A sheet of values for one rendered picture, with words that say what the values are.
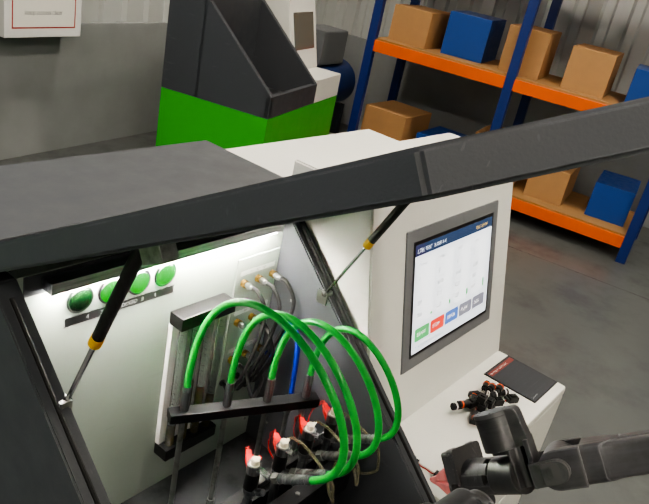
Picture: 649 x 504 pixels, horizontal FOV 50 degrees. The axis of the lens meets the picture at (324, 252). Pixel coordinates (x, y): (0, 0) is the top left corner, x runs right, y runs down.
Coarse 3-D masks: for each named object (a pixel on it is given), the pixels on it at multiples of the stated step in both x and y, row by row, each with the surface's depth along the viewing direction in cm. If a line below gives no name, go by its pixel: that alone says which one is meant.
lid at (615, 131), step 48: (432, 144) 50; (480, 144) 50; (528, 144) 50; (576, 144) 50; (624, 144) 51; (240, 192) 62; (288, 192) 59; (336, 192) 56; (384, 192) 53; (432, 192) 50; (48, 240) 86; (96, 240) 79; (144, 240) 73
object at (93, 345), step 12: (132, 252) 81; (132, 264) 82; (120, 276) 84; (132, 276) 83; (120, 288) 85; (108, 300) 87; (120, 300) 86; (108, 312) 88; (96, 324) 91; (108, 324) 90; (96, 336) 91; (96, 348) 93; (84, 360) 96; (72, 384) 100
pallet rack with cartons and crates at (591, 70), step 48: (384, 0) 624; (384, 48) 635; (432, 48) 648; (480, 48) 614; (528, 48) 588; (576, 48) 568; (528, 96) 660; (576, 96) 565; (624, 96) 610; (528, 192) 623; (576, 192) 665; (624, 192) 586; (624, 240) 576
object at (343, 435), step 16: (224, 304) 123; (240, 304) 121; (256, 304) 118; (208, 320) 127; (192, 352) 132; (304, 352) 113; (192, 368) 134; (320, 368) 112; (336, 400) 112; (336, 416) 112; (336, 464) 114; (320, 480) 117
